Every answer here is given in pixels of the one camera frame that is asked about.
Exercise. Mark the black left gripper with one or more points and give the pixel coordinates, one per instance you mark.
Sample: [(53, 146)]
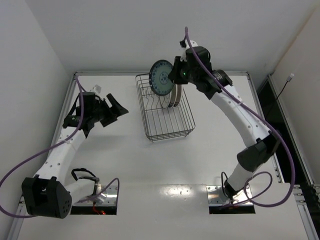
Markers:
[(108, 116)]

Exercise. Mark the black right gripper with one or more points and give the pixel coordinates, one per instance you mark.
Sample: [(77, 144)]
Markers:
[(176, 71)]

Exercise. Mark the green red rimmed plate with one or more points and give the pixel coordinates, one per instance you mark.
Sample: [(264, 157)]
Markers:
[(179, 89), (173, 96)]

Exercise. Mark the blue floral green plate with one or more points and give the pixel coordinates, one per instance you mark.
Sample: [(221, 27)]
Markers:
[(159, 82)]

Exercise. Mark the white plate with teal rim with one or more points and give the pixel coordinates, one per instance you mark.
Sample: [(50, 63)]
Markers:
[(165, 100)]

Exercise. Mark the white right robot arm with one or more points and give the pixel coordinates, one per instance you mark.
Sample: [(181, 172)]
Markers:
[(218, 87)]

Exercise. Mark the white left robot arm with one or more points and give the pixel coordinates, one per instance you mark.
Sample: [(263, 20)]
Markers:
[(45, 194)]

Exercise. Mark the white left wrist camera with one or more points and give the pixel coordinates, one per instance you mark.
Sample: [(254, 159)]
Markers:
[(97, 89)]

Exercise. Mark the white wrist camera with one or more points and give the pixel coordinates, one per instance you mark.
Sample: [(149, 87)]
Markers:
[(185, 46), (97, 89)]

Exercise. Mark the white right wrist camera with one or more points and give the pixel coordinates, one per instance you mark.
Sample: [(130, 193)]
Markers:
[(185, 46)]

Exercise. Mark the grey wire dish rack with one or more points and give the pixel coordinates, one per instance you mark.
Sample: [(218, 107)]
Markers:
[(162, 123)]

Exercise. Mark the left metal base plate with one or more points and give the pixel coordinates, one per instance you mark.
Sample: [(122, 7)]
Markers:
[(107, 199)]

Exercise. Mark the metal base plate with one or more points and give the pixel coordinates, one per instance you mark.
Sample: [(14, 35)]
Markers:
[(107, 199), (216, 198)]

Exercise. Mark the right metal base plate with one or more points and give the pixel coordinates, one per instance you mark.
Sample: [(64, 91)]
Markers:
[(216, 198)]

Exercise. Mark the aluminium frame rail right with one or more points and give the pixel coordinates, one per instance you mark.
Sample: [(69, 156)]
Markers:
[(275, 114)]

